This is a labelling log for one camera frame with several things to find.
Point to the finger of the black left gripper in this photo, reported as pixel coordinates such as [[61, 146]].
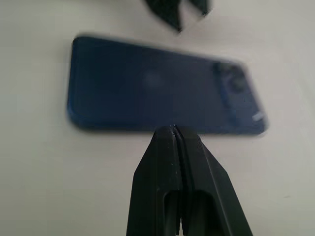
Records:
[[169, 12], [203, 6]]

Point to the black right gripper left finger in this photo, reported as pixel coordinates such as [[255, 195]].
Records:
[[155, 186]]

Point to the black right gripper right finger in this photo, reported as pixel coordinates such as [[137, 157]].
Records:
[[211, 196]]

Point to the dark blue smartphone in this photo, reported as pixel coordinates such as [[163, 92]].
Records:
[[147, 83]]

